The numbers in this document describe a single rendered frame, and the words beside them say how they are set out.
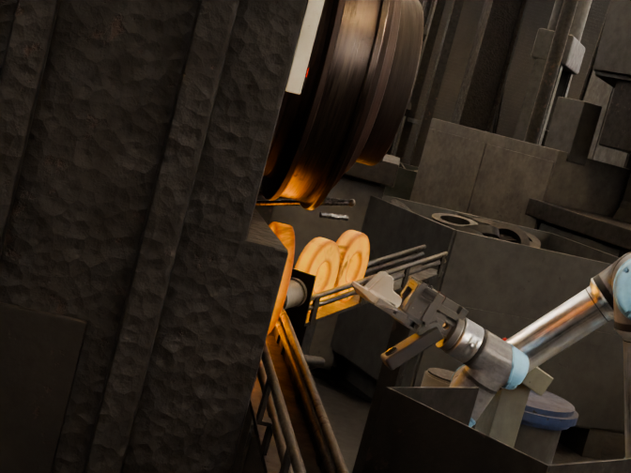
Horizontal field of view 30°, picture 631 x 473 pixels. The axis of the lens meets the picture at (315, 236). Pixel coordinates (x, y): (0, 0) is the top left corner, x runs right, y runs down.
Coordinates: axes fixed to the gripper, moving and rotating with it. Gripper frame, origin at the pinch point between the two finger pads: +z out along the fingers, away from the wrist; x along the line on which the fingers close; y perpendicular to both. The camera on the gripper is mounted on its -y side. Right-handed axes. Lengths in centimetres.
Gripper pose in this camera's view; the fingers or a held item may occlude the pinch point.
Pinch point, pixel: (356, 289)
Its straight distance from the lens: 211.4
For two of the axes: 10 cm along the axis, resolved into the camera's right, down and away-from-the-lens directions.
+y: 5.2, -8.5, -0.4
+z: -8.4, -5.0, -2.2
